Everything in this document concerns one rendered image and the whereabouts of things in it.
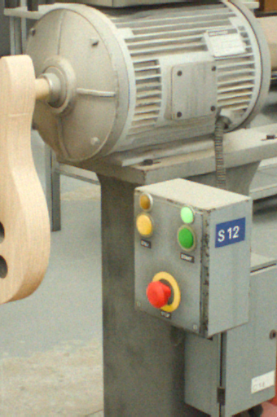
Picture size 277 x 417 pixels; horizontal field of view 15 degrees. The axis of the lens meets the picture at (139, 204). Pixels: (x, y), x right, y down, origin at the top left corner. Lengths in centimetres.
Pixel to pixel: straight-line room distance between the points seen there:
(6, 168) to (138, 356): 52
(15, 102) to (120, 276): 49
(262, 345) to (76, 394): 168
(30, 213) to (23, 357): 223
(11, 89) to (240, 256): 42
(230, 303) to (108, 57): 42
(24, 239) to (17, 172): 10
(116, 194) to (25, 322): 224
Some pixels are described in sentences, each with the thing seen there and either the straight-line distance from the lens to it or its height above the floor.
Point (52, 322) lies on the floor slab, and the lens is 413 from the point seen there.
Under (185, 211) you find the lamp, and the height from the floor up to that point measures 111.
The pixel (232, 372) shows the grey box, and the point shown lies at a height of 75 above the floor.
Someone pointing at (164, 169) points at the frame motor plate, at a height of 111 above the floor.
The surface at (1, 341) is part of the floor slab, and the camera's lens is 398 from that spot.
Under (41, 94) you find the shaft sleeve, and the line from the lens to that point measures 172.
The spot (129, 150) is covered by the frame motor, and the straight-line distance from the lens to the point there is 181.
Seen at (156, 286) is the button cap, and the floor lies 99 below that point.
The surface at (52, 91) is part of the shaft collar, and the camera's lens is 173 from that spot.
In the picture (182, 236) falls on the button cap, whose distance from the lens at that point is 156.
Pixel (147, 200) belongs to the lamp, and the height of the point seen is 111.
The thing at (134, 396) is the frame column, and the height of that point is 65.
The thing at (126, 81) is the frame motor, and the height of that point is 127.
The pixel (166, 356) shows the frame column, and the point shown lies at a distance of 193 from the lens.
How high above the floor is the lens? 154
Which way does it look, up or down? 16 degrees down
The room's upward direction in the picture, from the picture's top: straight up
